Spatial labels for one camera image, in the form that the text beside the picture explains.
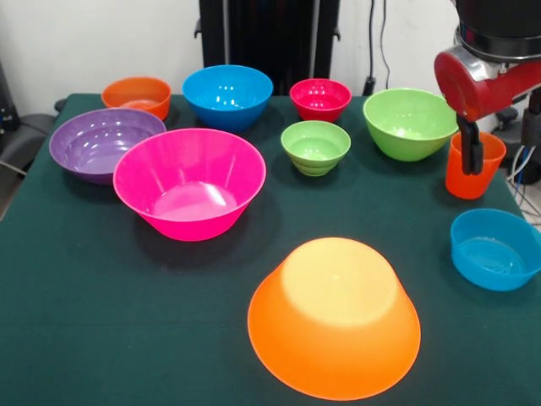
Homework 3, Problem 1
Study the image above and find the purple bowl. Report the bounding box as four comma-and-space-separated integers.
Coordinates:
48, 107, 167, 186

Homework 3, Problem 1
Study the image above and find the large orange bowl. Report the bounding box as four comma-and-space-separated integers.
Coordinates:
247, 236, 422, 402

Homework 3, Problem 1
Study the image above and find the small green bowl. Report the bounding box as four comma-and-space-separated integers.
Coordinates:
281, 120, 352, 178

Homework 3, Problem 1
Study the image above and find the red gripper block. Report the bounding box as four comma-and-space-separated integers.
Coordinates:
434, 48, 541, 176

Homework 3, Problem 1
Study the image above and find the black hanging cable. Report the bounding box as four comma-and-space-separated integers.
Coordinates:
363, 0, 392, 96

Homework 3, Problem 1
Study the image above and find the large pink bowl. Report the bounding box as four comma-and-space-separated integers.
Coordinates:
112, 128, 267, 243

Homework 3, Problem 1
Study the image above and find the blue cup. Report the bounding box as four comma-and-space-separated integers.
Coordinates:
450, 208, 541, 293

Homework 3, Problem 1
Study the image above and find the orange cup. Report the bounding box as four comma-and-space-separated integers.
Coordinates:
101, 76, 172, 122
445, 129, 507, 200

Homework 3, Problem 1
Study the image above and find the tangle of cables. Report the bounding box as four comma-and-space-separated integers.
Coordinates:
506, 145, 541, 217

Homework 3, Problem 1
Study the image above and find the large green bowl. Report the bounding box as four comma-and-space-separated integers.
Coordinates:
363, 87, 462, 162

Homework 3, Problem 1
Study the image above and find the small crimson bowl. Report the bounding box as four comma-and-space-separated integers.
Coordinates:
289, 78, 352, 123

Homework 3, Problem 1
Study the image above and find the blue bowl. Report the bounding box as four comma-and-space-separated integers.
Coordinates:
182, 64, 275, 134

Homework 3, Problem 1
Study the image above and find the dark green tablecloth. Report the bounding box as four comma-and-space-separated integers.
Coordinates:
0, 92, 541, 406

